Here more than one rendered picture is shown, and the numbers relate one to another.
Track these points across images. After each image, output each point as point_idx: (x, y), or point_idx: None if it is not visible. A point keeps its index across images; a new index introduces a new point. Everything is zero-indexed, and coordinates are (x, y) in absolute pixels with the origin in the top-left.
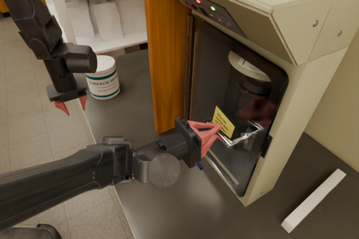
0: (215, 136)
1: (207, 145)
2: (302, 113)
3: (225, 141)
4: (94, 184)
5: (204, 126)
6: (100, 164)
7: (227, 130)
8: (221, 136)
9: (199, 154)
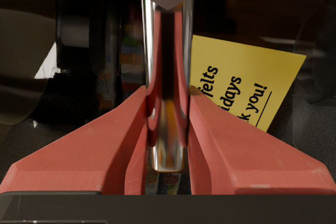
0: (190, 105)
1: (208, 142)
2: None
3: (144, 8)
4: None
5: (129, 181)
6: None
7: (216, 71)
8: (145, 56)
9: (258, 213)
